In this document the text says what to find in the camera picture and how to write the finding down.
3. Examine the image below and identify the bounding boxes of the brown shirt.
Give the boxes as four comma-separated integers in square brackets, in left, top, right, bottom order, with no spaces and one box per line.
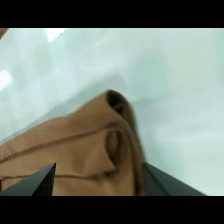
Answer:
[0,89,148,197]

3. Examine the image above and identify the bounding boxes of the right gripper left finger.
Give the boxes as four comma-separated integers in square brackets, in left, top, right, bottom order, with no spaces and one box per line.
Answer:
[0,162,57,197]

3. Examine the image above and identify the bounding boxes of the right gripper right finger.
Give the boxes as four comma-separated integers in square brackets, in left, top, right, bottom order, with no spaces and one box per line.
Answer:
[143,162,206,197]

